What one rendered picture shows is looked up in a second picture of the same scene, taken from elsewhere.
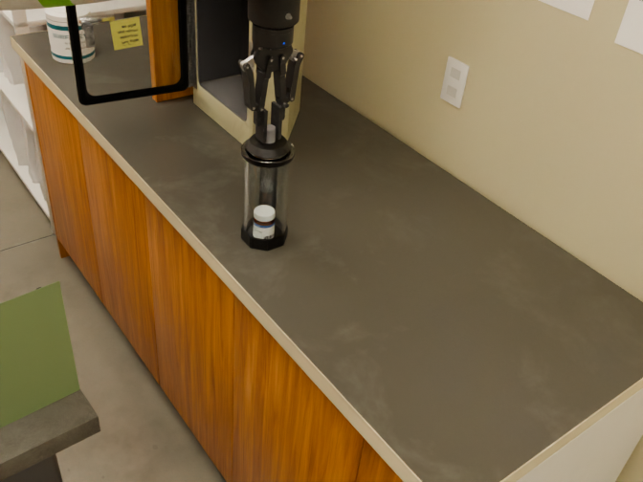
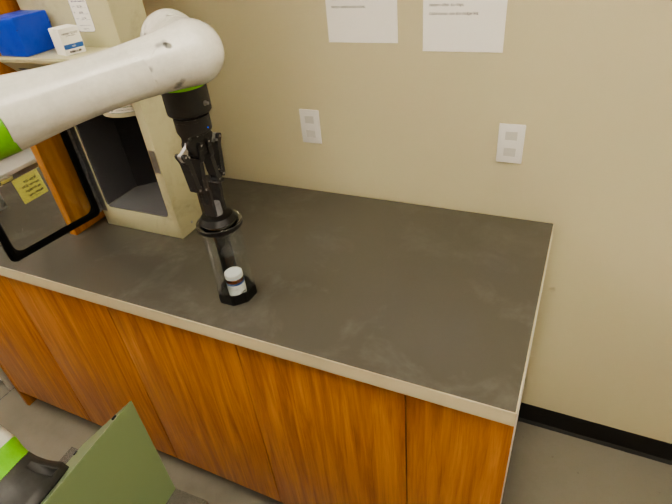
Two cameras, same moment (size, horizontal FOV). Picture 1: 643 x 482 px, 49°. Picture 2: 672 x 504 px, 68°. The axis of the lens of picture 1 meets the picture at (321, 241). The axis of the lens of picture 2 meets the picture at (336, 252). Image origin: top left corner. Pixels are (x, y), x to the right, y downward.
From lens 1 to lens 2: 0.33 m
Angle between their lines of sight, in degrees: 17
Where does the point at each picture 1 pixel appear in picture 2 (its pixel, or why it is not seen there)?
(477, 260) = (395, 239)
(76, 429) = not seen: outside the picture
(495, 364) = (459, 299)
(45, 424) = not seen: outside the picture
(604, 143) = (440, 123)
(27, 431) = not seen: outside the picture
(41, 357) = (138, 478)
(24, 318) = (114, 451)
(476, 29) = (313, 81)
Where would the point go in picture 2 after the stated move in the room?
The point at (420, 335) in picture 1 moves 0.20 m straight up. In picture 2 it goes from (398, 305) to (396, 237)
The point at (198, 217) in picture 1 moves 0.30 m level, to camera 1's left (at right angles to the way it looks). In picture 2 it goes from (175, 303) to (52, 345)
